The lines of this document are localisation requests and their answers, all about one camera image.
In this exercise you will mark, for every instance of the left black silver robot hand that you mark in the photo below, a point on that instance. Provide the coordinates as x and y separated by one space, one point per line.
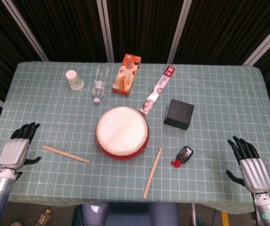
13 153

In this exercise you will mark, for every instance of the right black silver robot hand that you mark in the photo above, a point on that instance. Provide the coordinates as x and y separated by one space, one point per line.
255 174

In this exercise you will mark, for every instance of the wooden drumstick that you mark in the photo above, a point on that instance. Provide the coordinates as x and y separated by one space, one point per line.
152 173
65 154

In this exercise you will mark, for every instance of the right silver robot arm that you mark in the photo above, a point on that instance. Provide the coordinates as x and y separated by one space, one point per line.
269 209

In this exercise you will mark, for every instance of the red drum with white skin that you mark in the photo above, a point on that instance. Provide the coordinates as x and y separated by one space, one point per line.
122 131

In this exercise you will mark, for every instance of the green checked tablecloth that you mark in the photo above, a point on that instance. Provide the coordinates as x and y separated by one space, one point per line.
208 164

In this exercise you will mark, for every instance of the yellow drink bottle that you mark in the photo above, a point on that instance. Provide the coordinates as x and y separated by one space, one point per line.
42 217

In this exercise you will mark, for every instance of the black bottle with red cap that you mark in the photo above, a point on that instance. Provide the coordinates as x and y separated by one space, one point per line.
184 155

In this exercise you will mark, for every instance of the white paper cup stack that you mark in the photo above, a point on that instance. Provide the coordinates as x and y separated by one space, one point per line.
75 81

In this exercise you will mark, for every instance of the black cardboard box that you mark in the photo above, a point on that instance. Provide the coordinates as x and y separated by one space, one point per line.
179 114

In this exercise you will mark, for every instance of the clear plastic water bottle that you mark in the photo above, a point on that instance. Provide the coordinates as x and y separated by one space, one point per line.
99 84

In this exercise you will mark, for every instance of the long cling wrap box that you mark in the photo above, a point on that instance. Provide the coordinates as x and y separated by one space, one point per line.
158 88

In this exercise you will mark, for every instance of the blue grey robot torso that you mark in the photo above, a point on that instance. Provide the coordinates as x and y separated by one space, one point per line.
130 214

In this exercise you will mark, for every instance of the orange snack box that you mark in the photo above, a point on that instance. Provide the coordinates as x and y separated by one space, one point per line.
125 76

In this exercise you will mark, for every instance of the white partition frame post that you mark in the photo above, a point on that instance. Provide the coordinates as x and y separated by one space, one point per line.
25 30
264 43
179 30
105 30

